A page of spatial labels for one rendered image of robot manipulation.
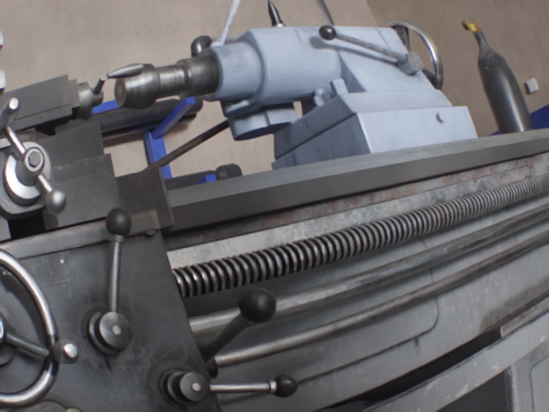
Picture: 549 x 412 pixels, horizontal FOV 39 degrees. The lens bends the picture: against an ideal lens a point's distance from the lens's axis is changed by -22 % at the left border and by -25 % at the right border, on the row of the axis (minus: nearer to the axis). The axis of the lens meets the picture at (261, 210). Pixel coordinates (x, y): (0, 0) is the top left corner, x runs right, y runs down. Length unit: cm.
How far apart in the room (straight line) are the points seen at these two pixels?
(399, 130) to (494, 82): 205
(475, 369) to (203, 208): 51
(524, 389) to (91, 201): 98
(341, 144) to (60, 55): 351
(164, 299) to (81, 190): 16
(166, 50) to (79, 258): 427
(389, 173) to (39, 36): 377
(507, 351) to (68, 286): 76
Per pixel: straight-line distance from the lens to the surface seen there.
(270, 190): 137
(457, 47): 566
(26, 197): 99
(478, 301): 163
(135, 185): 127
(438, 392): 131
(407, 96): 176
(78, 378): 104
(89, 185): 109
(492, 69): 371
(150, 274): 110
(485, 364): 139
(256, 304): 100
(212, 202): 133
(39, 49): 503
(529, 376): 169
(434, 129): 175
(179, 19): 543
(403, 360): 148
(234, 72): 165
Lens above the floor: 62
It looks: 7 degrees up
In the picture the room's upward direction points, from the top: 17 degrees counter-clockwise
